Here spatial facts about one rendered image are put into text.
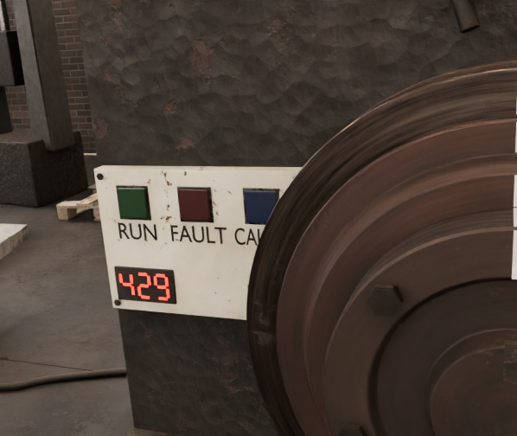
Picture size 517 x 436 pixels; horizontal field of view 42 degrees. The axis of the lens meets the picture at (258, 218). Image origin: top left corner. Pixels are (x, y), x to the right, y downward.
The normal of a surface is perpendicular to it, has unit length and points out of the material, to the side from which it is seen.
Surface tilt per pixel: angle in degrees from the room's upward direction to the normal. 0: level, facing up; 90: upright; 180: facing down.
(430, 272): 90
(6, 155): 90
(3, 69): 90
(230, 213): 90
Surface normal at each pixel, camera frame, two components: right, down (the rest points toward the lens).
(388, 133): -0.33, 0.29
